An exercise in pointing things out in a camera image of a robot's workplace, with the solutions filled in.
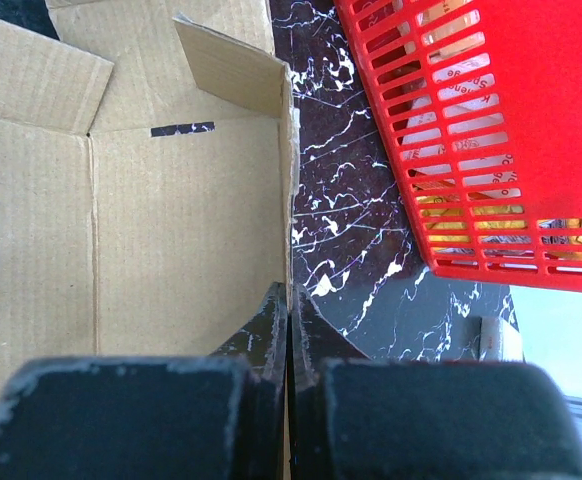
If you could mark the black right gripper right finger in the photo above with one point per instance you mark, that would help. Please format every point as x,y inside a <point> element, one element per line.
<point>355,418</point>

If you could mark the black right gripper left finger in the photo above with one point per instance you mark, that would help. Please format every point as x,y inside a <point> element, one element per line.
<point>218,416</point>

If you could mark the brown cardboard box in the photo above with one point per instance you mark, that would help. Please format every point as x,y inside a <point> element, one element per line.
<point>148,159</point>

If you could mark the white wrapped tissue pack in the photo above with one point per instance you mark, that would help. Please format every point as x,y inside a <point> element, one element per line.
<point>499,341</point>

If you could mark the red plastic shopping basket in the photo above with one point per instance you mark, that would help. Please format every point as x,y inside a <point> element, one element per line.
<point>479,107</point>

